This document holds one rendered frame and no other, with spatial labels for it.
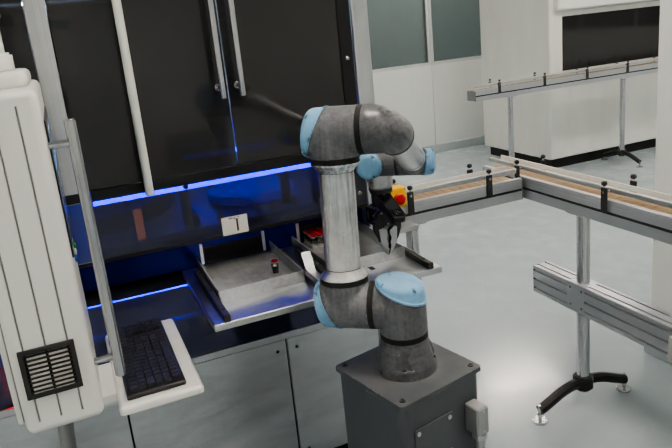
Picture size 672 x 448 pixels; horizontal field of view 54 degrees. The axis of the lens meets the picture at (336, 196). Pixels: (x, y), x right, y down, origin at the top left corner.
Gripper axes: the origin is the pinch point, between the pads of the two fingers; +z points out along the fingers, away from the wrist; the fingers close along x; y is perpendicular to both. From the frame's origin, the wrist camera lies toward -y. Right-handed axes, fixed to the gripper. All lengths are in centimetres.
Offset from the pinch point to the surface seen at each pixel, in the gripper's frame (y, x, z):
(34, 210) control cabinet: -29, 94, -38
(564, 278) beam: 19, -85, 36
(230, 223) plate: 27, 43, -12
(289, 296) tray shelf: -6.6, 35.8, 3.7
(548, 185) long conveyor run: 24, -82, -1
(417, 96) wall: 488, -287, 13
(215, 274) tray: 24, 50, 3
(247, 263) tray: 26.8, 39.0, 2.7
